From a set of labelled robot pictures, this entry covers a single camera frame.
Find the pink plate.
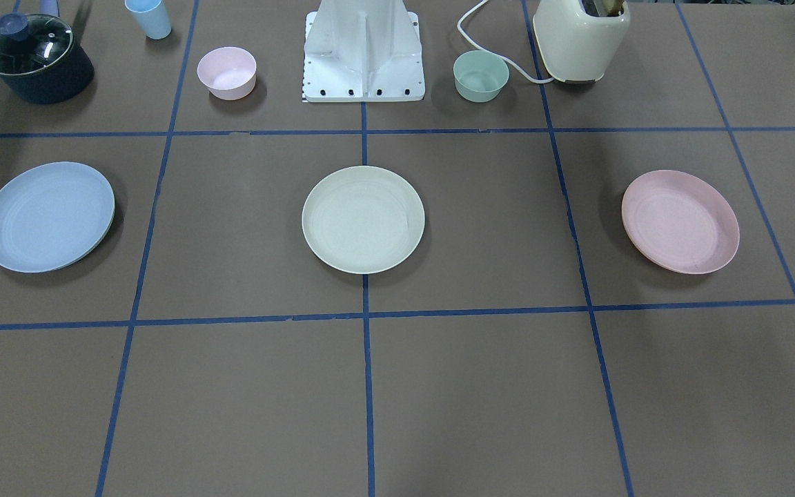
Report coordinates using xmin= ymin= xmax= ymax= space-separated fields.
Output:
xmin=621 ymin=170 xmax=740 ymax=275

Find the light blue plate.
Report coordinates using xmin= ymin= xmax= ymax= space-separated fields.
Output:
xmin=0 ymin=162 xmax=115 ymax=273

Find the cream white plate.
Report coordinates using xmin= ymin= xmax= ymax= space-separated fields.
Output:
xmin=301 ymin=166 xmax=426 ymax=274

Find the green bowl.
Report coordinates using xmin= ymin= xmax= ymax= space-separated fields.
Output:
xmin=452 ymin=50 xmax=510 ymax=103

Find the pink bowl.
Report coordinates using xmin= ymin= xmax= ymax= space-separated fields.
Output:
xmin=196 ymin=46 xmax=257 ymax=101

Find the cream toaster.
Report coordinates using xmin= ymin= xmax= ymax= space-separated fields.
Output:
xmin=532 ymin=1 xmax=631 ymax=84

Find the light blue cup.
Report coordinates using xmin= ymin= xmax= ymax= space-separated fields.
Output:
xmin=124 ymin=0 xmax=173 ymax=40

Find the dark blue pot with lid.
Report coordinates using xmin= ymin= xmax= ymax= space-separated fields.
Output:
xmin=0 ymin=1 xmax=95 ymax=105

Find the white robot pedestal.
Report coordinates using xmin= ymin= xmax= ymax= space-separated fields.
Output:
xmin=301 ymin=1 xmax=426 ymax=103

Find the white toaster cable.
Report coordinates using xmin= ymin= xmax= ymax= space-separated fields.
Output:
xmin=457 ymin=0 xmax=554 ymax=85

